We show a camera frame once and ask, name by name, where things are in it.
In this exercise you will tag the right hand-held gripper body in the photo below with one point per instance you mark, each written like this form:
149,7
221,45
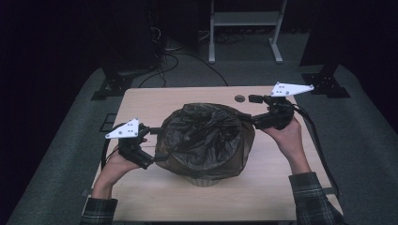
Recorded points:
275,117

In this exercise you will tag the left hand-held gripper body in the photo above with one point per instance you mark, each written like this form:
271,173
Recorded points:
134,151

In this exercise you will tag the black plastic garbage bag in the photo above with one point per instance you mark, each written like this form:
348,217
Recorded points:
203,137

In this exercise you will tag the green plastic trash bin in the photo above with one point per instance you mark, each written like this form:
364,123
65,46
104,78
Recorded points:
205,182

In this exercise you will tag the person's right hand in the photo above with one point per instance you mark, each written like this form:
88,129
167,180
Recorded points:
289,140

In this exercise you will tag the person's left hand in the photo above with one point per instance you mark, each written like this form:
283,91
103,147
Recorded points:
114,172

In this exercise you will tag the black metal stand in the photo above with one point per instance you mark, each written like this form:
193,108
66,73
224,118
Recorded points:
114,84
325,82

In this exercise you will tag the white metal rack legs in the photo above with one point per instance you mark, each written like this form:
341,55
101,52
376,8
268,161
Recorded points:
245,18

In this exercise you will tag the dark equipment rack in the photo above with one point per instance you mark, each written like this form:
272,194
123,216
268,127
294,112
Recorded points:
134,37

